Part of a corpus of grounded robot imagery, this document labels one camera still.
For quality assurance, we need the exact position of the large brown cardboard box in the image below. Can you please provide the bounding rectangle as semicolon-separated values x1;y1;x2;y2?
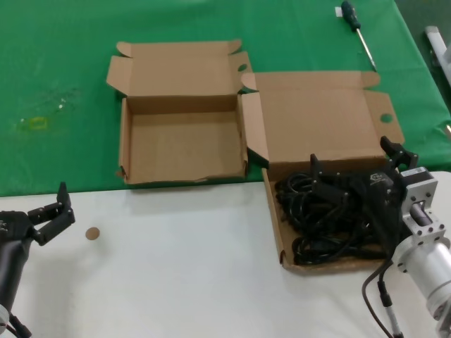
240;70;405;277

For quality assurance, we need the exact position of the green table cloth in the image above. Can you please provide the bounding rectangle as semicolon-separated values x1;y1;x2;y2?
0;0;451;198

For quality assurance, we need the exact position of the grey white metal profile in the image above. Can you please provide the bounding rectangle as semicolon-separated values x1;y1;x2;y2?
424;25;451;82

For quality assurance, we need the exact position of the green handled screwdriver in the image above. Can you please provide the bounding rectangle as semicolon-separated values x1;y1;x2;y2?
340;0;378;71

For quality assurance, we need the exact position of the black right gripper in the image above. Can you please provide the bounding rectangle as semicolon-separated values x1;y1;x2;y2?
309;135;419;254

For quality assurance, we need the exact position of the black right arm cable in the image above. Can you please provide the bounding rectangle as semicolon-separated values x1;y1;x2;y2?
361;258;394;338

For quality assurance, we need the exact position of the black power cable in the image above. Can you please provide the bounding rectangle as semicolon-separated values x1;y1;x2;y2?
274;171;318;226
299;196;374;240
292;235;392;267

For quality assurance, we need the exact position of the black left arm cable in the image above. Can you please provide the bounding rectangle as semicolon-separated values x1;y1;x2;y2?
6;311;32;338

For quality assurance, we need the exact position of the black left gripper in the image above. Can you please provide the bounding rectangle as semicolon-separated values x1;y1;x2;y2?
0;182;76;247

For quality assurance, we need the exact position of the empty-lidded brown cardboard box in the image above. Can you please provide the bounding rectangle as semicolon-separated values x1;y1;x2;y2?
106;39;253;185

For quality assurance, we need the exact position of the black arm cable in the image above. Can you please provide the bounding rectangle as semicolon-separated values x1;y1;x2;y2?
361;258;394;338
6;311;32;338

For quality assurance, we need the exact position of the cable with silver connector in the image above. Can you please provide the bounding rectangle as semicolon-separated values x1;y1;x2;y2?
377;280;404;338

